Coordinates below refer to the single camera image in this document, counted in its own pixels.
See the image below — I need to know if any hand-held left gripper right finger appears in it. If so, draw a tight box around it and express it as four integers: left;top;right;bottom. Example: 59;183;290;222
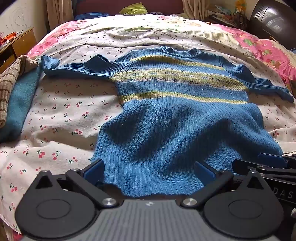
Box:
180;161;266;208

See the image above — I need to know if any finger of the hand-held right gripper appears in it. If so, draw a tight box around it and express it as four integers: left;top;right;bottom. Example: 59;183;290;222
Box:
257;152;296;165
232;158;296;177

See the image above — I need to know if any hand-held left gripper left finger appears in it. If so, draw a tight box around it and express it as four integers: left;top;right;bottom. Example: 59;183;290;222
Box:
35;159;119;208

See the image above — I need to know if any blue striped knitted sweater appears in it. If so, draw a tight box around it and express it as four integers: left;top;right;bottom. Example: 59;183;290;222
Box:
40;46;295;198

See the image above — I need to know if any cherry print bed sheet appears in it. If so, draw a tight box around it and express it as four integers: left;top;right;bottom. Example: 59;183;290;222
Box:
0;22;296;232

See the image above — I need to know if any teal fleece garment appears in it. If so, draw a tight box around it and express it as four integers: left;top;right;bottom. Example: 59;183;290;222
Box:
0;66;43;143

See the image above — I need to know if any pink floral quilt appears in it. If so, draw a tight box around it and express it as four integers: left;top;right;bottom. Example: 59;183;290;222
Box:
0;14;296;241

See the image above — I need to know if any brown checked garment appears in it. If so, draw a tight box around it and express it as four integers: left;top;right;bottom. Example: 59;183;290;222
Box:
0;54;40;128

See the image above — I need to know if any dark brown cabinet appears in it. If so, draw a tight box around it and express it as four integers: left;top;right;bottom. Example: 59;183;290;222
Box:
248;0;296;43

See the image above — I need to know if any wooden nightstand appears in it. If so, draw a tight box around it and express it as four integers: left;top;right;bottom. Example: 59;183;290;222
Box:
0;27;37;73

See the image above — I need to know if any cluttered side table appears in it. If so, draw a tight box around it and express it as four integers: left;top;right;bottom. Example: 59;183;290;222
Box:
206;0;250;26

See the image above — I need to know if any yellow toy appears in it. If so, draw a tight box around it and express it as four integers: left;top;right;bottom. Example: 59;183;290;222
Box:
235;0;247;14

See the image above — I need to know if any blue cloth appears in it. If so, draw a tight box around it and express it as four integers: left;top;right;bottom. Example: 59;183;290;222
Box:
75;12;109;20

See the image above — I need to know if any orange item on nightstand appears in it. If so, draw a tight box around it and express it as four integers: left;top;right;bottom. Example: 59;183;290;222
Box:
1;31;18;43

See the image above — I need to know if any beige curtain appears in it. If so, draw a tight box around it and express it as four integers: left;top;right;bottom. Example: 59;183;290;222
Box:
46;0;75;30
181;0;208;21

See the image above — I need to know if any maroon bed headboard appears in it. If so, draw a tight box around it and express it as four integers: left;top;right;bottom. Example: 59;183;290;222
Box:
74;0;185;16

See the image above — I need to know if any yellow-green pillow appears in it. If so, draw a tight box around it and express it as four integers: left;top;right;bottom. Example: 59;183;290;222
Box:
119;2;148;15

